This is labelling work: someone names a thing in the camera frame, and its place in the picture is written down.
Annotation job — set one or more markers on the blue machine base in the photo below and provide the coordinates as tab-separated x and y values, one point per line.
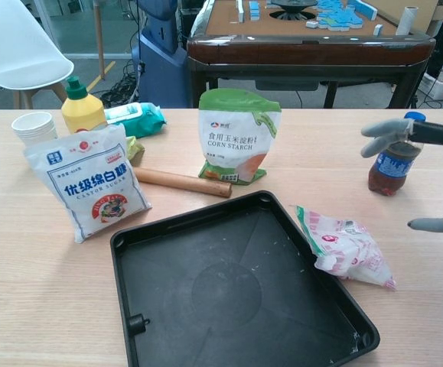
160	69

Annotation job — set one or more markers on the black baking tray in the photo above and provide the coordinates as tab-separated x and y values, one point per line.
236	290

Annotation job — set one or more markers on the yellow bottle green cap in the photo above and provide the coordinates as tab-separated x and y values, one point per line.
81	111

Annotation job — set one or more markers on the cola bottle blue cap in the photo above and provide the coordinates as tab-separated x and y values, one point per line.
391	168

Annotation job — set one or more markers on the teal wet wipes pack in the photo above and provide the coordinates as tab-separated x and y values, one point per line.
144	120

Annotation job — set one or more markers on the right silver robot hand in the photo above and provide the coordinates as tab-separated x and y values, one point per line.
435	132

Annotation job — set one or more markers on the white chair wooden legs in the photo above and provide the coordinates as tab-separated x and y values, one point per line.
14	46

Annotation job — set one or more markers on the white paper cup stack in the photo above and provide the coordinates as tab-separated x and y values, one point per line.
33	126

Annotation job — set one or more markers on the black mahjong table centre dish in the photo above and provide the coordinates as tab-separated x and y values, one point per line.
292	7

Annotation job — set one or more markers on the flat white mahjong tile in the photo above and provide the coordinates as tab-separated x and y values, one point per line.
312	25

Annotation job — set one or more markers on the wooden rolling pin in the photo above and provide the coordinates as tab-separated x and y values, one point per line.
183	181

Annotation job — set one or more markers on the small red white packet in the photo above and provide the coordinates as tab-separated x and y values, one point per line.
347	248

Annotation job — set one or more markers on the upright blue white mahjong tile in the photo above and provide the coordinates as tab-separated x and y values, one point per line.
378	30

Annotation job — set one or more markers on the blue mahjong tile heap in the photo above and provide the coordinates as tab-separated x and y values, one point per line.
337	17

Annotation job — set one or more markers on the white castor sugar bag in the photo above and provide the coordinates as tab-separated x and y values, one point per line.
91	183

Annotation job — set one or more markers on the short mahjong tile stack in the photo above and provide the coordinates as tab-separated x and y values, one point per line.
254	10

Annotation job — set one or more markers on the dark wood mahjong table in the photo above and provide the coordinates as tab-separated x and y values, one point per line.
301	49

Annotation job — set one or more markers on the long mahjong tile row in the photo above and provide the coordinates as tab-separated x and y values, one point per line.
240	9

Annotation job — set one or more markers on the white paper roll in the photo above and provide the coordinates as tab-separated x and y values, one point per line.
406	21

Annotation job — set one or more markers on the green white corn starch bag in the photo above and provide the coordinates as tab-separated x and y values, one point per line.
232	141

